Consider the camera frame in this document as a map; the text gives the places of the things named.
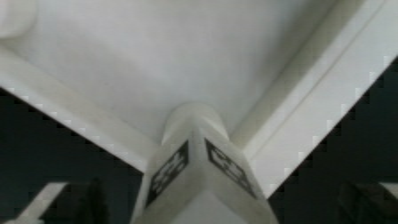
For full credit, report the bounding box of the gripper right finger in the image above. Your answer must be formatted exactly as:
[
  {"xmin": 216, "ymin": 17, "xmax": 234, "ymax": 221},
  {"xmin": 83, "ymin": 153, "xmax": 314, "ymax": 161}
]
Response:
[{"xmin": 381, "ymin": 182, "xmax": 398, "ymax": 200}]

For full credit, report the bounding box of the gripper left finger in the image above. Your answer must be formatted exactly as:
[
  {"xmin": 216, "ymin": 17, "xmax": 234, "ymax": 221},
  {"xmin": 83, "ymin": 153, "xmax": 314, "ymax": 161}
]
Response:
[{"xmin": 6, "ymin": 182, "xmax": 68, "ymax": 224}]

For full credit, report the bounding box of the white square tabletop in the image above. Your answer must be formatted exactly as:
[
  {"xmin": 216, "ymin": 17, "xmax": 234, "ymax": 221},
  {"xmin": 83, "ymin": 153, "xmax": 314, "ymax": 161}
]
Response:
[{"xmin": 0, "ymin": 0, "xmax": 398, "ymax": 193}]

